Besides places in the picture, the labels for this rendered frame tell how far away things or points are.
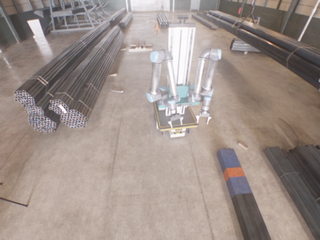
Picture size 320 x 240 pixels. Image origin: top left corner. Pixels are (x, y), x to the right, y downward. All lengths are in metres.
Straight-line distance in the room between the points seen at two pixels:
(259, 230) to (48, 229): 2.53
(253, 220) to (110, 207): 1.78
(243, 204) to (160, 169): 1.21
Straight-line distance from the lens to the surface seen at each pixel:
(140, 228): 2.14
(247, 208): 2.26
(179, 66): 2.27
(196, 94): 1.99
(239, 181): 2.37
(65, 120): 3.24
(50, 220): 2.55
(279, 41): 3.97
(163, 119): 2.60
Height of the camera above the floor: 2.10
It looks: 43 degrees down
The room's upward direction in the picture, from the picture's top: straight up
